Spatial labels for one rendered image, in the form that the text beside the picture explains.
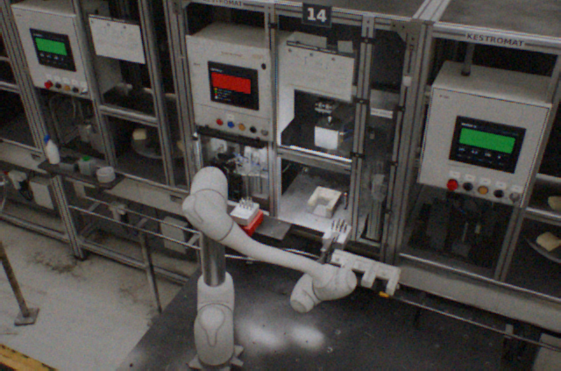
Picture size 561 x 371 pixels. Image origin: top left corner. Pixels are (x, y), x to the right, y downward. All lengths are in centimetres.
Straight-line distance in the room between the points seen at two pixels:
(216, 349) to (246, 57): 123
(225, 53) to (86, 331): 203
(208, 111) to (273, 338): 110
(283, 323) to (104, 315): 147
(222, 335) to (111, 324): 146
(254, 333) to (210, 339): 33
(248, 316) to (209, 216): 84
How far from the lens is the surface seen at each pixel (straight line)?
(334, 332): 264
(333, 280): 214
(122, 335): 364
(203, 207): 197
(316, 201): 289
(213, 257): 232
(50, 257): 429
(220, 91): 255
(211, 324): 234
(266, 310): 272
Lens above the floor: 274
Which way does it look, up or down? 34 degrees down
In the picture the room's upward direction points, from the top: 1 degrees counter-clockwise
